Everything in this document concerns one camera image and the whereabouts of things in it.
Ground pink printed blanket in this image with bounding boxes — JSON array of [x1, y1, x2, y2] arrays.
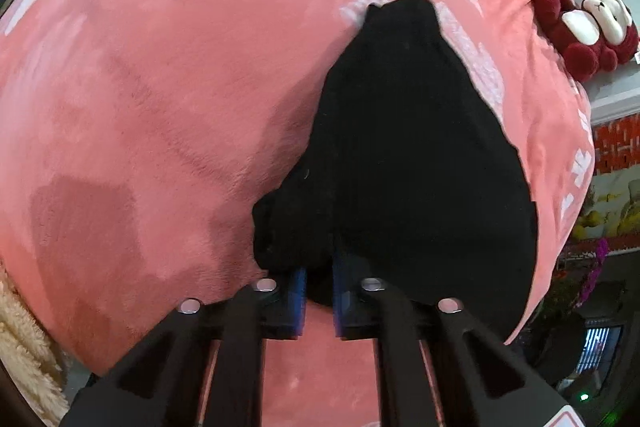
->
[[0, 0, 598, 427]]

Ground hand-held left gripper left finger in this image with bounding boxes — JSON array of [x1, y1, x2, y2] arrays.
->
[[60, 267, 307, 427]]

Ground cream fluffy rug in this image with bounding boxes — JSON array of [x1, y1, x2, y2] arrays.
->
[[0, 262, 71, 427]]

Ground dark red teddy bear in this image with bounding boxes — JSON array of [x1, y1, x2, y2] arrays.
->
[[534, 0, 640, 82]]

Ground black sweater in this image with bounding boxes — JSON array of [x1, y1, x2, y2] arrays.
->
[[251, 0, 539, 347]]

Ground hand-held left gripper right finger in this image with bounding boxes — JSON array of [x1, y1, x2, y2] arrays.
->
[[332, 252, 576, 427]]

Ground purple orchid flowers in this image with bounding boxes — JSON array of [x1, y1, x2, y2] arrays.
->
[[576, 237, 611, 308]]

